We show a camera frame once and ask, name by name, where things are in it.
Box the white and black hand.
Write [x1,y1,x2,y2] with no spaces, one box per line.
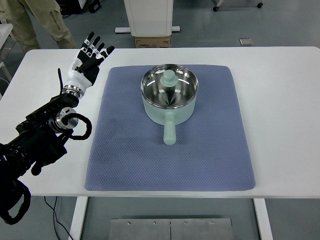
[64,31,116,89]

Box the green pot with handle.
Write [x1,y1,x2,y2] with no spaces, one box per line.
[140,63,200,146]

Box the glass lid with green knob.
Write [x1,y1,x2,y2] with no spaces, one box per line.
[140,63,199,110]

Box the black equipment case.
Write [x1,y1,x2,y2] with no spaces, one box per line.
[56,0,79,8]

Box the person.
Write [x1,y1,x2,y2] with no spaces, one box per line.
[0,0,77,55]

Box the brown cardboard box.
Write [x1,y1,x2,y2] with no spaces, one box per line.
[133,34,172,49]

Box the white side table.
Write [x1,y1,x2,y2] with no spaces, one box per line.
[0,23,15,101]

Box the blue textured mat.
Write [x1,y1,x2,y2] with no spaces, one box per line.
[84,64,257,192]

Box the white table leg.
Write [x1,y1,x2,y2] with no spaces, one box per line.
[252,198,274,240]
[68,196,89,240]

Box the white cart with castors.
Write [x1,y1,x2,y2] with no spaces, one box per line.
[212,0,265,12]

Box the grey metal plate with screws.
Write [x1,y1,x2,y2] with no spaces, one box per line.
[108,217,234,240]

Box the grey floor socket plate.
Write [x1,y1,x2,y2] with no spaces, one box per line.
[238,37,254,47]

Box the white pedestal stand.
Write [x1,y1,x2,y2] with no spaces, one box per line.
[114,0,181,37]

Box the thin black cable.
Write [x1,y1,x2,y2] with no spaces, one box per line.
[43,196,75,240]

